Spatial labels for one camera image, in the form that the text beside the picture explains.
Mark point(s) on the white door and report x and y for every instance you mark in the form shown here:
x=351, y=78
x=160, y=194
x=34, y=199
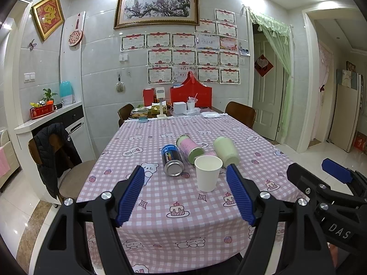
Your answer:
x=265, y=106

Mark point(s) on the round pink hanging ornament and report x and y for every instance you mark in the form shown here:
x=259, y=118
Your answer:
x=75, y=37

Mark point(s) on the hanging brush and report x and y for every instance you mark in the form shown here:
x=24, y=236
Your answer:
x=119, y=86

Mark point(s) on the brown wooden chair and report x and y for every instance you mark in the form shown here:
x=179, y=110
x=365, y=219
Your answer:
x=240, y=113
x=125, y=113

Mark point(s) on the framed plum blossom painting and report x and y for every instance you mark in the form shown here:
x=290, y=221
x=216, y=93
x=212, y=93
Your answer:
x=156, y=7

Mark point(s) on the red gift bag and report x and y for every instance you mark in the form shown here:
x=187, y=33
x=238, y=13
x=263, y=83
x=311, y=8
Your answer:
x=200, y=94

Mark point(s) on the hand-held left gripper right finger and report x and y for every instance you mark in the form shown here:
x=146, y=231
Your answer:
x=240, y=197

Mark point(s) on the white refrigerator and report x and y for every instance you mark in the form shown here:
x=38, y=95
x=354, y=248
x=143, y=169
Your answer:
x=345, y=114

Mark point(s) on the red box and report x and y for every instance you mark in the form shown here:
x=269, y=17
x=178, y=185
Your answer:
x=148, y=97

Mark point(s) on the white wall switch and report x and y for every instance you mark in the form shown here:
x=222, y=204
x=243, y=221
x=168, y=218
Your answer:
x=124, y=57
x=30, y=76

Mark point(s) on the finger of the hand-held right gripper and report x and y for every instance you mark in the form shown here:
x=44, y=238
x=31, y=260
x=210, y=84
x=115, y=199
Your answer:
x=302, y=177
x=335, y=171

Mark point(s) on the pink cup with green lid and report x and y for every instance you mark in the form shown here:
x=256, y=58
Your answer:
x=189, y=148

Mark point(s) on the clear food container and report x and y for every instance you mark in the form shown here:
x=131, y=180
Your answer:
x=140, y=113

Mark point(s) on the butterfly wall decoration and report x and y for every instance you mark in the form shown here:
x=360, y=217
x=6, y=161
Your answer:
x=32, y=43

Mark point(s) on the clear plastic cup with straw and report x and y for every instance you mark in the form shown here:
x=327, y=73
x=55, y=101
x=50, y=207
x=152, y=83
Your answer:
x=191, y=104

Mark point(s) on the white paper cup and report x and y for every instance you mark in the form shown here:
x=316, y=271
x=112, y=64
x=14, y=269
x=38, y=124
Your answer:
x=207, y=177

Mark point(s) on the red diamond door decoration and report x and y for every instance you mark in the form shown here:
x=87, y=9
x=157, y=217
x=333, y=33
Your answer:
x=263, y=66

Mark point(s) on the pink checkered tablecloth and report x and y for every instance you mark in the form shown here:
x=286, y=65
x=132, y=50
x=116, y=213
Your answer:
x=160, y=136

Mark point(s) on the white plastic bag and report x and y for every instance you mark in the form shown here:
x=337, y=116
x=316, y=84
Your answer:
x=211, y=115

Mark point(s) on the white and black cabinet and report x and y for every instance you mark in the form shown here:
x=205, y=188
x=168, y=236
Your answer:
x=73, y=117

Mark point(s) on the white desk lamp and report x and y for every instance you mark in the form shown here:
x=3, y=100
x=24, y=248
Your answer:
x=161, y=94

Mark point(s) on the group of wall certificates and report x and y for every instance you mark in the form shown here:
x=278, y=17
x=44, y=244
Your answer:
x=183, y=57

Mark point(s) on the blue and white humidifier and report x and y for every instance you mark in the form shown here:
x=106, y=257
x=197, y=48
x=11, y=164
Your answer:
x=67, y=91

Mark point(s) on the white box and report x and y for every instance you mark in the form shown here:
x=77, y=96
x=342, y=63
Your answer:
x=180, y=108

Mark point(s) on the small wall photo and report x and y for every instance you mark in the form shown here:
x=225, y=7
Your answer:
x=244, y=51

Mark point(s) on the pink cloth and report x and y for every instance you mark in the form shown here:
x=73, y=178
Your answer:
x=4, y=161

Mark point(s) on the small potted plant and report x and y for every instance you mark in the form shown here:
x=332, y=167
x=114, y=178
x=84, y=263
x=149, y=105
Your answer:
x=49, y=95

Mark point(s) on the pale green cup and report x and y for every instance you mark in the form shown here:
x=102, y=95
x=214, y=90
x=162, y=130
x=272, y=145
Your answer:
x=226, y=150

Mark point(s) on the framed red and gold picture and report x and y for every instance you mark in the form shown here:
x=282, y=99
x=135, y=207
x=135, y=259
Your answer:
x=48, y=15

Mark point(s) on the wooden chair with beige seat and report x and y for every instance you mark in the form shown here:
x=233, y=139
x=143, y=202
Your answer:
x=77, y=177

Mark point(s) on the blue metal can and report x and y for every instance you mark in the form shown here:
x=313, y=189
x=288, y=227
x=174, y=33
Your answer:
x=171, y=158

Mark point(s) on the green door curtain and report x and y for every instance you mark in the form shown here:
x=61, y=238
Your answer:
x=282, y=43

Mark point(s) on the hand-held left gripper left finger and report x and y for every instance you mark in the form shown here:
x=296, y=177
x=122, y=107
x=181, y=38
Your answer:
x=130, y=197

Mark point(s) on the black padded jacket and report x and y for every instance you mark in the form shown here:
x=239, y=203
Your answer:
x=53, y=154

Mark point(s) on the red basket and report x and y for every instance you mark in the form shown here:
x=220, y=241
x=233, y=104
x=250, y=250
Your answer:
x=41, y=111

